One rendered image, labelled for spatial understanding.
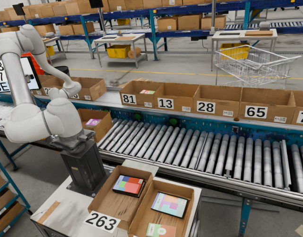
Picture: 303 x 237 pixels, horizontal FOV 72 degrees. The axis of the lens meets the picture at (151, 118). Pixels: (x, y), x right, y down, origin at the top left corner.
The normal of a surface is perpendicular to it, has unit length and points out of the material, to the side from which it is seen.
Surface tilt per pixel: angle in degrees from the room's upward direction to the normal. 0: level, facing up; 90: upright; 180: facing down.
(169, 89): 90
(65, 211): 0
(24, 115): 37
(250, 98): 89
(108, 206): 1
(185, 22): 89
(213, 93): 89
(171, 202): 0
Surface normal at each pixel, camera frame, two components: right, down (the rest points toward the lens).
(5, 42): 0.33, -0.28
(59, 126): 0.39, 0.46
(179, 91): -0.40, 0.52
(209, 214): -0.11, -0.84
